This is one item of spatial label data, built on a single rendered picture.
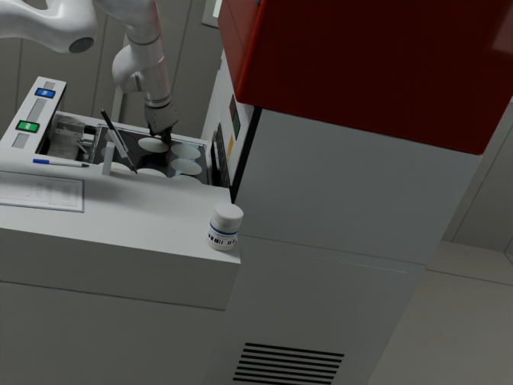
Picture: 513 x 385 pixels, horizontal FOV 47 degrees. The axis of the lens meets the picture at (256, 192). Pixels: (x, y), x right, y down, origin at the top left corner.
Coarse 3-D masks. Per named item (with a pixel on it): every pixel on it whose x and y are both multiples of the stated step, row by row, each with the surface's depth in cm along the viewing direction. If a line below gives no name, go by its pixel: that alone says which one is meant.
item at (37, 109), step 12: (36, 84) 193; (48, 84) 197; (60, 84) 199; (36, 96) 185; (24, 108) 176; (36, 108) 179; (48, 108) 180; (24, 120) 170; (36, 120) 173; (48, 120) 174; (12, 132) 162; (24, 132) 164; (0, 144) 155; (12, 144) 157; (24, 144) 159; (36, 144) 160
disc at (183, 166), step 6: (174, 162) 186; (180, 162) 187; (186, 162) 188; (192, 162) 189; (174, 168) 182; (180, 168) 183; (186, 168) 185; (192, 168) 186; (198, 168) 187; (192, 174) 182
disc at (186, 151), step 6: (180, 144) 198; (174, 150) 193; (180, 150) 194; (186, 150) 195; (192, 150) 196; (198, 150) 198; (180, 156) 191; (186, 156) 192; (192, 156) 193; (198, 156) 194
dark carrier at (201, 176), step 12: (120, 132) 194; (132, 132) 196; (132, 144) 188; (192, 144) 200; (96, 156) 176; (120, 156) 180; (132, 156) 182; (144, 156) 184; (156, 156) 186; (168, 156) 188; (204, 156) 195; (132, 168) 175; (144, 168) 177; (156, 168) 179; (168, 168) 181; (204, 168) 188; (204, 180) 181
